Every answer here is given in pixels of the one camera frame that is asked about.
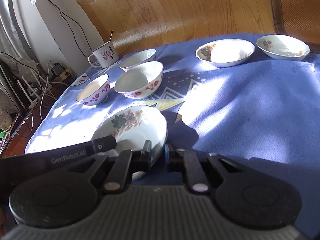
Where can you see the black genrobot.ai right gripper left finger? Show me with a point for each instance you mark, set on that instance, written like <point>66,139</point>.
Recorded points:
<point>19,168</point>

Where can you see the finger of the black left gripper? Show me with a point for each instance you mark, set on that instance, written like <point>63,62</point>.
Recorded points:
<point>69,194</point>

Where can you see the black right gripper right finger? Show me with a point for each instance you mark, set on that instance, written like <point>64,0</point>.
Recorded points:
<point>243,195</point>

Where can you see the floral white plate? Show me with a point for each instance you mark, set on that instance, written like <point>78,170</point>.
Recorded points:
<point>134,125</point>

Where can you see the small white floral bowl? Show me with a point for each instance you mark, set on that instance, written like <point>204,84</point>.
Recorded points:
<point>96,92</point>

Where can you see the large white floral bowl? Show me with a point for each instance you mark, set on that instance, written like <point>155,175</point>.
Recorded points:
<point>141,81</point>

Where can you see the floral shallow plate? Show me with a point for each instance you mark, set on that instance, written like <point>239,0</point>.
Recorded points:
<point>283,47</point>
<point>225,53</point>

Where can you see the white wifi router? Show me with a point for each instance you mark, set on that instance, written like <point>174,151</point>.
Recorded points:
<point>35,87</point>

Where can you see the blue patterned tablecloth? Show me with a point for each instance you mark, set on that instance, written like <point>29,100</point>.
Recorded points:
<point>263,114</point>

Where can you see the grey cloth covered box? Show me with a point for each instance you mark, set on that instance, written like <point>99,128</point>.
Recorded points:
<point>21,68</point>

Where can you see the black power adapter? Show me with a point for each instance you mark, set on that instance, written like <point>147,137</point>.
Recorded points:
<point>57,69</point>

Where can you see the white enamel mug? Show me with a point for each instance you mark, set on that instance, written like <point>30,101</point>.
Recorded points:
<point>105,55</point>

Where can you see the wooden chair frame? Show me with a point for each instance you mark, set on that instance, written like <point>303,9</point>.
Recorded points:
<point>277,15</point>

